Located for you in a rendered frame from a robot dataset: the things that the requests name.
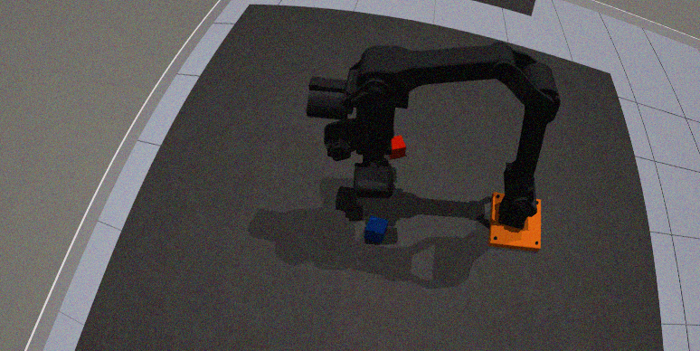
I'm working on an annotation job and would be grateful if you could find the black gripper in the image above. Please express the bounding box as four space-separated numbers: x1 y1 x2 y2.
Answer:
354 120 394 198

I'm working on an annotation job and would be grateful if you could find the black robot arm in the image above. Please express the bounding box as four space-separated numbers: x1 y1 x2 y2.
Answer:
307 42 561 229

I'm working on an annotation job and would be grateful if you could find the blue cube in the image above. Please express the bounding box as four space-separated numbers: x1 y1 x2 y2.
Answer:
364 216 389 243

